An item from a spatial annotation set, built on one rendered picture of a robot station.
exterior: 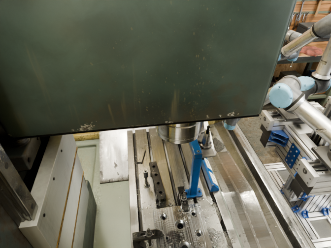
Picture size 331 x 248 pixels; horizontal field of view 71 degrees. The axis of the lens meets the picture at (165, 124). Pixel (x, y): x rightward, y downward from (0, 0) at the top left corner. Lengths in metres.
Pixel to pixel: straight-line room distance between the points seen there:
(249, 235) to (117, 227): 0.77
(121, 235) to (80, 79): 1.17
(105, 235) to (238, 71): 1.27
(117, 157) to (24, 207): 1.18
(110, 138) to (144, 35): 1.46
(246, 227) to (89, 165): 1.22
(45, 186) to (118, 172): 1.02
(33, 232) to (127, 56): 0.54
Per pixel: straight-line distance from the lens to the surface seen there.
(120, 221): 1.60
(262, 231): 1.54
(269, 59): 0.61
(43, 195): 0.80
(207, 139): 1.12
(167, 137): 0.73
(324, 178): 1.59
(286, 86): 1.30
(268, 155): 3.02
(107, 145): 1.87
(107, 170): 1.80
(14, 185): 0.66
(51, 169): 0.86
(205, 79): 0.56
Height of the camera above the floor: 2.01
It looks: 39 degrees down
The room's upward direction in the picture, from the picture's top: straight up
